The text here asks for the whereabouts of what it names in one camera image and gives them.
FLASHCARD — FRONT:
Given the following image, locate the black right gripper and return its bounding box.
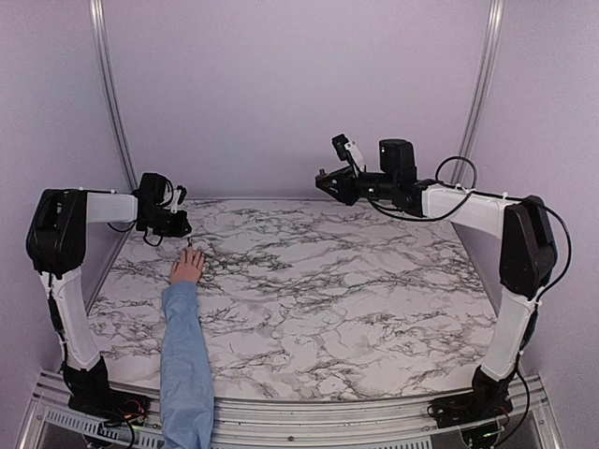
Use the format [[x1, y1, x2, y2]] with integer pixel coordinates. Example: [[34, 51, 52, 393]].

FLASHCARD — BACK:
[[316, 166, 398, 206]]

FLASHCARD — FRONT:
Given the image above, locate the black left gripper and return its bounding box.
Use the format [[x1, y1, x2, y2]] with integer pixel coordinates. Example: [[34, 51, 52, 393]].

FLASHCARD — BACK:
[[140, 207, 189, 238]]

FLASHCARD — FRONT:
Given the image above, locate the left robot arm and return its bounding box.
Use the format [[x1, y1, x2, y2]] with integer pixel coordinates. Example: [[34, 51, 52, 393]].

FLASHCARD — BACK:
[[26, 173, 191, 418]]

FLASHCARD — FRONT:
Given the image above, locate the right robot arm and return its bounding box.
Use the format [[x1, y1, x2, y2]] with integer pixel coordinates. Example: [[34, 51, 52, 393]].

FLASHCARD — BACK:
[[315, 135, 558, 428]]

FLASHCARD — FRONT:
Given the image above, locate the blue sleeved forearm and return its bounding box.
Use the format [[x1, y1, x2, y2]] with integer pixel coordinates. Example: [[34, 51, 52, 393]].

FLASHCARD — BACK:
[[160, 281, 214, 448]]

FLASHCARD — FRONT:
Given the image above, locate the mannequin hand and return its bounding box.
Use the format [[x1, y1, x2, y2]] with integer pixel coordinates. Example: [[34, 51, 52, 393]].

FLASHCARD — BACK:
[[169, 246, 205, 284]]

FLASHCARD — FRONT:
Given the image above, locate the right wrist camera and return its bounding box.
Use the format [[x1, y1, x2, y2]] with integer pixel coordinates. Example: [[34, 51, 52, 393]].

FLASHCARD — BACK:
[[331, 134, 366, 173]]

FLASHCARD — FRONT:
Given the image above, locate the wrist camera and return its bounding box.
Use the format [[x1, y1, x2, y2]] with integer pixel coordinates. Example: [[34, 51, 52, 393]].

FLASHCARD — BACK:
[[162, 185, 187, 214], [331, 134, 366, 173]]

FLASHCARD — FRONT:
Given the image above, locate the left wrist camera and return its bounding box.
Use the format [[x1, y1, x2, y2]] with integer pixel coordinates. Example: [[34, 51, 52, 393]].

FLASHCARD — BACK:
[[162, 185, 187, 214]]

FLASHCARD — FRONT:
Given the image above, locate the right aluminium frame post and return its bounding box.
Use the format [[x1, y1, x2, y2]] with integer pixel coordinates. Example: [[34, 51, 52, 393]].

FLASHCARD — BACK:
[[460, 0, 505, 157]]

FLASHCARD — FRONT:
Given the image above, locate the aluminium frame post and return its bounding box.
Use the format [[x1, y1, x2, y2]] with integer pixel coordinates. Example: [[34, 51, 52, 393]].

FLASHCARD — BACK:
[[89, 0, 138, 190], [460, 0, 505, 157]]

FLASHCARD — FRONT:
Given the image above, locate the left aluminium frame post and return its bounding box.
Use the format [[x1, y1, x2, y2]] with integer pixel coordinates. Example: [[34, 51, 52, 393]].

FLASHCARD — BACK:
[[89, 0, 138, 190]]

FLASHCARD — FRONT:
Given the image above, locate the front aluminium rail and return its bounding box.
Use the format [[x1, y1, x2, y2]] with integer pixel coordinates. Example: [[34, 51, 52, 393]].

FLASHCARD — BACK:
[[16, 372, 563, 448]]

